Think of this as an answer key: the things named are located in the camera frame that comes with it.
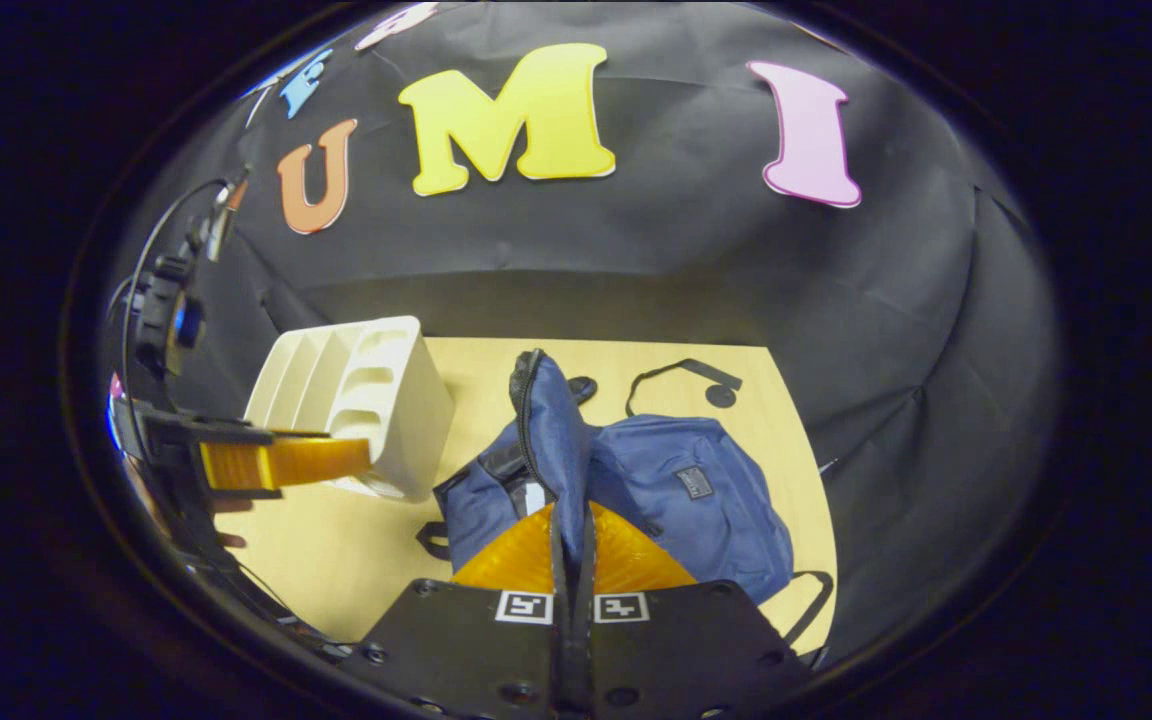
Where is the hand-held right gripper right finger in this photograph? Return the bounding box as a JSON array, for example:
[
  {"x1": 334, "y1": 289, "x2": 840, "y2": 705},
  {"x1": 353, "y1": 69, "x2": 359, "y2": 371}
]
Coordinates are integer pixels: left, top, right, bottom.
[{"x1": 584, "y1": 503, "x2": 807, "y2": 716}]

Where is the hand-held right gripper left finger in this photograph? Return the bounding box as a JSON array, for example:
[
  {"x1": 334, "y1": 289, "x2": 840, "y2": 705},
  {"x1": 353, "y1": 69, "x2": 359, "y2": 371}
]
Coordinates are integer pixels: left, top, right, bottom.
[{"x1": 356, "y1": 503, "x2": 575, "y2": 720}]

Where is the blue schoolbag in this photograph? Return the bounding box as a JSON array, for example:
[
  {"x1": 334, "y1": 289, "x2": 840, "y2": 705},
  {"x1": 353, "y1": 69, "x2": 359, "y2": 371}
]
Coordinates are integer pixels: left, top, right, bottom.
[{"x1": 416, "y1": 348, "x2": 837, "y2": 651}]

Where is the white plastic bookshelf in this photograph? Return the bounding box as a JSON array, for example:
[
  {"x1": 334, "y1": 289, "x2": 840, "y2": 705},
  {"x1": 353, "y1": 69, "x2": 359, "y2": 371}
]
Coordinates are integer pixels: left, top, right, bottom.
[{"x1": 244, "y1": 316, "x2": 457, "y2": 501}]

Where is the white printed board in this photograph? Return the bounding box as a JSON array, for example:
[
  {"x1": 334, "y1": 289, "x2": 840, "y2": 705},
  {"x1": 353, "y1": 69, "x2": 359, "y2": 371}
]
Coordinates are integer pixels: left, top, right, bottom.
[{"x1": 106, "y1": 372, "x2": 129, "y2": 451}]

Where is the black backdrop cloth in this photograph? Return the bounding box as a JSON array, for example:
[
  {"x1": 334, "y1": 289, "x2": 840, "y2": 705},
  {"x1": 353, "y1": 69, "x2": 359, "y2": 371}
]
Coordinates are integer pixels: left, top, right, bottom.
[{"x1": 101, "y1": 0, "x2": 1062, "y2": 666}]

